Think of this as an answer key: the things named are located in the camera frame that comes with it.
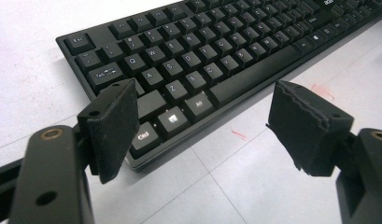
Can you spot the white table cover board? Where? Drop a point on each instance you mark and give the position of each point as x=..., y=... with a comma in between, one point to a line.
x=30, y=77

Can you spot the black computer keyboard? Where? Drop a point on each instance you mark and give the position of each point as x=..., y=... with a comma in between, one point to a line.
x=210, y=53

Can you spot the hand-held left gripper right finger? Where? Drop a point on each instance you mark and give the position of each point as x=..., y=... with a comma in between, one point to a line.
x=304, y=133

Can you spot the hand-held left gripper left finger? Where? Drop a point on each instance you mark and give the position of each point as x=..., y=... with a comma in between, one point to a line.
x=112, y=130

